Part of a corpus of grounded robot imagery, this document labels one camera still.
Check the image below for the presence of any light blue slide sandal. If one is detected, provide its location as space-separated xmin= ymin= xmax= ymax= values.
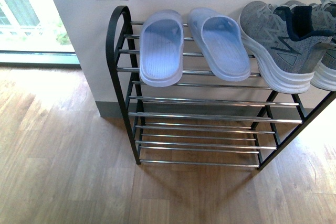
xmin=188 ymin=8 xmax=250 ymax=82

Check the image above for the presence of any grey knit sneaker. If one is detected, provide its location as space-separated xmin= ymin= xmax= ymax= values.
xmin=276 ymin=0 xmax=335 ymax=93
xmin=238 ymin=1 xmax=334 ymax=94

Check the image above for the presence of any black metal shoe rack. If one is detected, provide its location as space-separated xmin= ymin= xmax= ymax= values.
xmin=106 ymin=6 xmax=335 ymax=170

